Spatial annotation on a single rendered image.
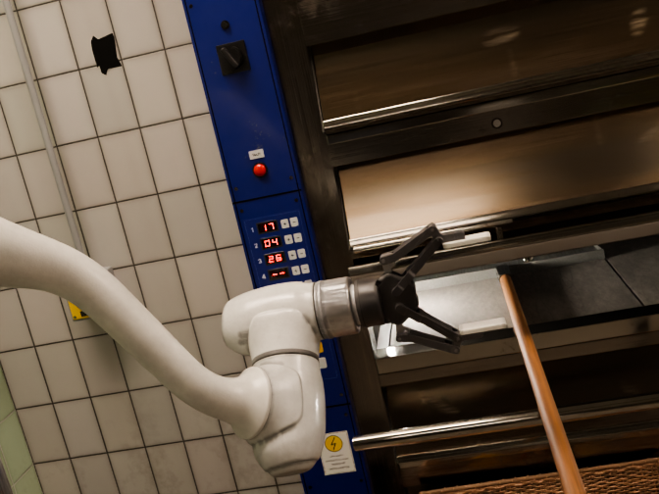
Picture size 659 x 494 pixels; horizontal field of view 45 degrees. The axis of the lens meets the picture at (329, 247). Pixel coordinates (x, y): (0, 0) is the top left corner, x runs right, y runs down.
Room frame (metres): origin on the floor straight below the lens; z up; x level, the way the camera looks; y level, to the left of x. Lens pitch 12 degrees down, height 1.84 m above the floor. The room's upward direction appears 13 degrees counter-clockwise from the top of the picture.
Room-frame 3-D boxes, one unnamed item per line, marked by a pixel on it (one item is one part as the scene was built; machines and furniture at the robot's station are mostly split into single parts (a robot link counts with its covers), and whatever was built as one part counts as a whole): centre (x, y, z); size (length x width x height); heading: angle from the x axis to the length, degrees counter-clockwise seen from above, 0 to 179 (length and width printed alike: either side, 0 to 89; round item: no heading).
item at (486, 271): (2.31, -0.48, 1.20); 0.55 x 0.36 x 0.03; 80
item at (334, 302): (1.18, 0.00, 1.48); 0.09 x 0.06 x 0.09; 170
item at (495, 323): (1.15, -0.20, 1.42); 0.07 x 0.03 x 0.01; 80
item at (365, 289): (1.17, -0.07, 1.48); 0.09 x 0.07 x 0.08; 80
